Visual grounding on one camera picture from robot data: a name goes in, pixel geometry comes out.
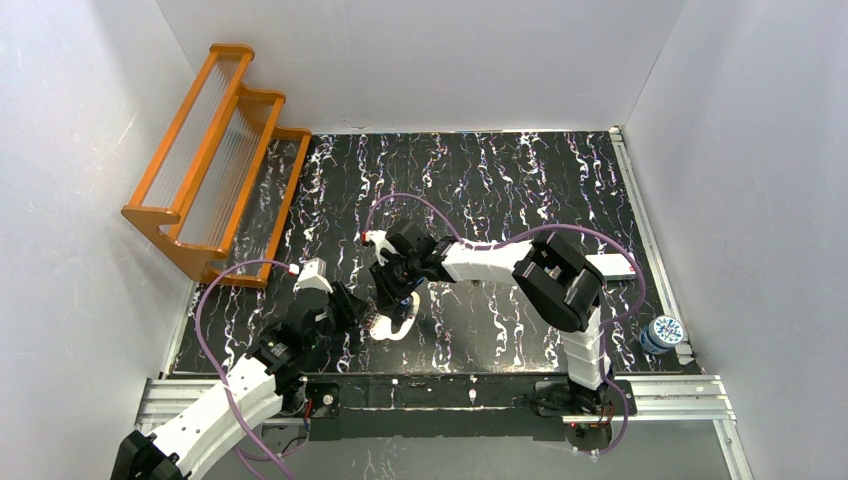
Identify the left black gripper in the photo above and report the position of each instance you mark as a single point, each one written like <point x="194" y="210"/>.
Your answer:
<point x="346" y="301"/>

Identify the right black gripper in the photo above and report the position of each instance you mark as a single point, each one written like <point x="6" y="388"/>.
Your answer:
<point x="387" y="285"/>

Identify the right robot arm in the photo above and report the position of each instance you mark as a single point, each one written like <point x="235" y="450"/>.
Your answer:
<point x="562" y="286"/>

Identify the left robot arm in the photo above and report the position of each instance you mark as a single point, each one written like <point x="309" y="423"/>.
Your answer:
<point x="255" y="388"/>

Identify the orange wooden rack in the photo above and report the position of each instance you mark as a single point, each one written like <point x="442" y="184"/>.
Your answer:
<point x="193" y="198"/>

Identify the white box red label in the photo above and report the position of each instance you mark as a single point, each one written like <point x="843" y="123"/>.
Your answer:
<point x="613" y="266"/>

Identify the blue white tape roll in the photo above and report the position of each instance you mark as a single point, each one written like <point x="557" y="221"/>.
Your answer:
<point x="661" y="335"/>

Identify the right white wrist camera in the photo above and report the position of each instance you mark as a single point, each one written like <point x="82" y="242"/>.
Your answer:
<point x="377" y="240"/>

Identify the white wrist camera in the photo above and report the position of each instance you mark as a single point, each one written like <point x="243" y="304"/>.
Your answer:
<point x="377" y="240"/>
<point x="312" y="275"/>

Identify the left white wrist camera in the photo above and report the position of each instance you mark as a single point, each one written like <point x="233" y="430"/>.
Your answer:
<point x="312" y="275"/>

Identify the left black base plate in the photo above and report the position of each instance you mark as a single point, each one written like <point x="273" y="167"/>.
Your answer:
<point x="314" y="400"/>

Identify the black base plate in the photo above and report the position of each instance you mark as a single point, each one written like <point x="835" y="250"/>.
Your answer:
<point x="314" y="400"/>
<point x="565" y="397"/>

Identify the aluminium frame rail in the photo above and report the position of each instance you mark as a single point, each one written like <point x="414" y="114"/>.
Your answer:
<point x="449" y="400"/>

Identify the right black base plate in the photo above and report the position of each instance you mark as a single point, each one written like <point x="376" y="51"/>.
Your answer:
<point x="565" y="397"/>

